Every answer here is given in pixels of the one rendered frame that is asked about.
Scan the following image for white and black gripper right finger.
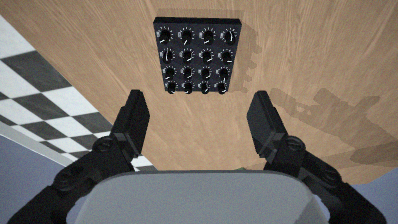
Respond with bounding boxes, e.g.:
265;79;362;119
247;90;387;224

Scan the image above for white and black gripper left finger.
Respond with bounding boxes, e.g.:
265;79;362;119
7;90;150;224

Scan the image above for black knob box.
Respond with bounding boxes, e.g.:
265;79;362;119
153;17;242;94

